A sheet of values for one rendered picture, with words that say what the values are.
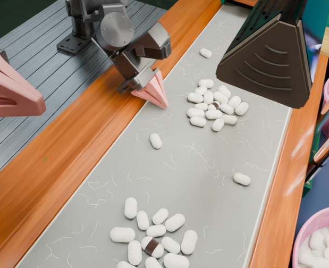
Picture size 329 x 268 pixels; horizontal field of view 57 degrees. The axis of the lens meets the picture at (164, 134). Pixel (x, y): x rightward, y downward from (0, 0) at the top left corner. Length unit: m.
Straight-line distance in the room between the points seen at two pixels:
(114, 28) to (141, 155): 0.23
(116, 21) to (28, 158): 0.28
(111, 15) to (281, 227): 0.44
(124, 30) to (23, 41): 0.53
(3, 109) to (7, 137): 0.52
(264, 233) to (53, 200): 0.34
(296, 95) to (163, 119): 0.41
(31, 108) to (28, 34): 0.85
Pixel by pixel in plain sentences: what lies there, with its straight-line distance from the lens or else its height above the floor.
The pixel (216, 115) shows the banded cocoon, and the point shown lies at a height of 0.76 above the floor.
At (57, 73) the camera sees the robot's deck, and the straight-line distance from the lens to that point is 0.88.
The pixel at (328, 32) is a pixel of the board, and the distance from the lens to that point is 1.06.
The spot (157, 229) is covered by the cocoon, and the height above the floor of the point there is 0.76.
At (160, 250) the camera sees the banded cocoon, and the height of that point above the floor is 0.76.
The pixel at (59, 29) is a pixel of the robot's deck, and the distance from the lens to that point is 1.06.
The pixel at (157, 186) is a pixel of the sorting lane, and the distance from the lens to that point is 0.55.
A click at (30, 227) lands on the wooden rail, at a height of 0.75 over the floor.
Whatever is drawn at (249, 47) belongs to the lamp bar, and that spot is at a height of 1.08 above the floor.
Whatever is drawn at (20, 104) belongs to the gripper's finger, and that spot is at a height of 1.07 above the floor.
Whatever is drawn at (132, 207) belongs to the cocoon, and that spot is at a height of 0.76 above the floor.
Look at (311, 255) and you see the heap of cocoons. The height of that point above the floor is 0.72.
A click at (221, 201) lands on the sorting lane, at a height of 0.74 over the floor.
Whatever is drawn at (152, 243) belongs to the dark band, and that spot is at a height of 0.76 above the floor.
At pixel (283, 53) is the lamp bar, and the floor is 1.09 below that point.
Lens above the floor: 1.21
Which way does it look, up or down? 49 degrees down
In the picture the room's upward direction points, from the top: 9 degrees clockwise
